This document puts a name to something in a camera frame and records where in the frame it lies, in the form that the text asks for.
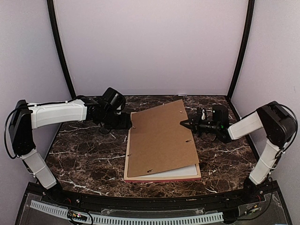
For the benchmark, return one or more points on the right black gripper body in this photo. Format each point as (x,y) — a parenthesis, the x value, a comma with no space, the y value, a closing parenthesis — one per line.
(198,126)

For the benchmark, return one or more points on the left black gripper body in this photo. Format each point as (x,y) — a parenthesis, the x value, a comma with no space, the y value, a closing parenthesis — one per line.
(116,123)

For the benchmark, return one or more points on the brown cardboard backing board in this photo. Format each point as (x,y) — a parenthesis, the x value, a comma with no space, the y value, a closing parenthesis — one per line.
(158,142)

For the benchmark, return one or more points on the light wooden picture frame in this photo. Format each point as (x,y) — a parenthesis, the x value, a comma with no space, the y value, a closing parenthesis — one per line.
(137,180)

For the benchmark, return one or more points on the red sunset photo print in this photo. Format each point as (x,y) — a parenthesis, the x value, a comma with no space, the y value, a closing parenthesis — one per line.
(192,170)

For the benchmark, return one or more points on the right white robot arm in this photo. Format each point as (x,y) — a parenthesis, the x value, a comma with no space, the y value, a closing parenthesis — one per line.
(278,121)

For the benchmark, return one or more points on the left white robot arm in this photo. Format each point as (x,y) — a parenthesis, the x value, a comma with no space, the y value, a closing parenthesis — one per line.
(105,111)

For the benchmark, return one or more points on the small circuit board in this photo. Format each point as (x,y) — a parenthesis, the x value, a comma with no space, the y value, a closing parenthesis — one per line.
(76,216)

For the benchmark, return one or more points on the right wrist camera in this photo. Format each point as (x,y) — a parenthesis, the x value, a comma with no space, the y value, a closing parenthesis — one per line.
(202,113)

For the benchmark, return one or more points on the black front rail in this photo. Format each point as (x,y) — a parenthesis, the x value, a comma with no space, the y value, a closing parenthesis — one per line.
(263,206)

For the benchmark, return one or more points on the grey slotted cable duct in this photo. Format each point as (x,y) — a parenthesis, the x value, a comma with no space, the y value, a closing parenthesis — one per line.
(127,217)

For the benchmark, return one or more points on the right black corner post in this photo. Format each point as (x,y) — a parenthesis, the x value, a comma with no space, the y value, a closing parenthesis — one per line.
(242,50)

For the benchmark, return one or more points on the black corner post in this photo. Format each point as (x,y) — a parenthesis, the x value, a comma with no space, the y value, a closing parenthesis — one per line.
(59,47)
(242,50)

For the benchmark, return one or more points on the left black corner post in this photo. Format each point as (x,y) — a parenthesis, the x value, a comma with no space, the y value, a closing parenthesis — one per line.
(59,47)

